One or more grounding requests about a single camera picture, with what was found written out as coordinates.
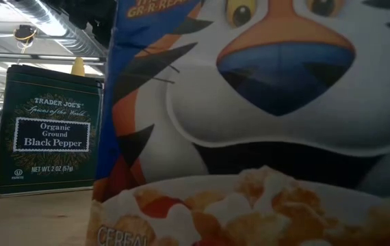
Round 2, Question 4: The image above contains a blue Frosted Flakes box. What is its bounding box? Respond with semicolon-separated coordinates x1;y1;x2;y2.
86;0;390;246

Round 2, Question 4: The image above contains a green black pepper tin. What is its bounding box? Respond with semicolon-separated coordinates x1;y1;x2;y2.
0;64;104;199

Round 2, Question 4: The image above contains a ceiling light bar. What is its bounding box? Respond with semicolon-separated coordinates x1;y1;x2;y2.
0;51;107;66

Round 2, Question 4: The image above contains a yellow-orange dropper bottle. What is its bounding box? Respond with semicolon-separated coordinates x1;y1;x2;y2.
70;57;86;77

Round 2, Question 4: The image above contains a silver ventilation duct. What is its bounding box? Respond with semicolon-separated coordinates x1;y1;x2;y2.
1;0;109;57

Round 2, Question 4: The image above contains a black ceiling device yellow cable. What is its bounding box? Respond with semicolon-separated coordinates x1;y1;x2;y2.
13;24;38;44

